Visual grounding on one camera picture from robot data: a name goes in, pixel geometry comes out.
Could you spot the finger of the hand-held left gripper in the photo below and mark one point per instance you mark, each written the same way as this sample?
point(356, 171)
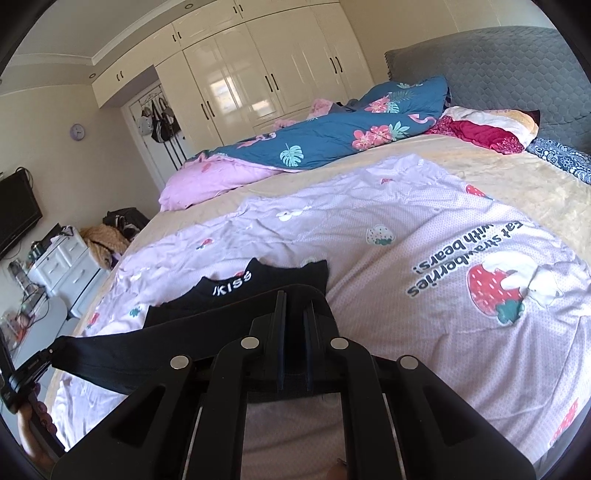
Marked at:
point(37, 367)

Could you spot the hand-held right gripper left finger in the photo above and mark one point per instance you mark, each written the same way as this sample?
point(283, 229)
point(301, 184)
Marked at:
point(280, 341)

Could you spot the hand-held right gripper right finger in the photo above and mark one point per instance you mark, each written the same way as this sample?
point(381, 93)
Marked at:
point(308, 346)

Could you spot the black long-sleeve shirt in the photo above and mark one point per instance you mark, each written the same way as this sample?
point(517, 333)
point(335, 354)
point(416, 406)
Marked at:
point(184, 332)

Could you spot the person's left hand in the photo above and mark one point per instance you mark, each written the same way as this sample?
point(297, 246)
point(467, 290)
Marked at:
point(32, 445)

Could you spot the white side table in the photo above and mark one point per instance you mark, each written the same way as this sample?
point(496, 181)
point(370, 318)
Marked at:
point(41, 327)

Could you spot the white drawer cabinet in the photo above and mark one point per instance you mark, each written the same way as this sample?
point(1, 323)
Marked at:
point(64, 272)

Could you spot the brown fluffy cloth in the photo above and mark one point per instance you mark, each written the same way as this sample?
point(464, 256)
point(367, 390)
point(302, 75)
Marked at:
point(106, 244)

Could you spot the black television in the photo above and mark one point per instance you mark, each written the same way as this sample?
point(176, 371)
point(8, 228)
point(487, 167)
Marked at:
point(16, 212)

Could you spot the pink strawberry printed sheet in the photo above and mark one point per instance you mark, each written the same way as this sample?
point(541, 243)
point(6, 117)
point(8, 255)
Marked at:
point(415, 230)

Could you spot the blue floral quilt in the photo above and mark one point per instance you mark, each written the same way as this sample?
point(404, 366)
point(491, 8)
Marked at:
point(323, 134)

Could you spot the white door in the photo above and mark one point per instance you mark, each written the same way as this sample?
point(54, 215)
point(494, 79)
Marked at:
point(157, 157)

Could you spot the black striped hanging bag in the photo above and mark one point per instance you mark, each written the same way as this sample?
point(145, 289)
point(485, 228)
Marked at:
point(161, 127)

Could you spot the white hanging bag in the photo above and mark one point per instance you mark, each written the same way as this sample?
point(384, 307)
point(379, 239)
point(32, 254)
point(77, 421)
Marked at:
point(145, 122)

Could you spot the white glossy wardrobe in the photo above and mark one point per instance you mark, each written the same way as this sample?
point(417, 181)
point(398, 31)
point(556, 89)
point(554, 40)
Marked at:
point(258, 74)

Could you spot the blue patterned pillow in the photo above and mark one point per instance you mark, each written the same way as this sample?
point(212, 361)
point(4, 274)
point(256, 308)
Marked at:
point(563, 157)

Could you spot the grey quilted headboard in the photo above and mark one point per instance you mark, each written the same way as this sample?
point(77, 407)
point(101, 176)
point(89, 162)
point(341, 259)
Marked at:
point(485, 69)

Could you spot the purple wall clock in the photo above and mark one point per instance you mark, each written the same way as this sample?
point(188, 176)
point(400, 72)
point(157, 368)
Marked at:
point(77, 132)

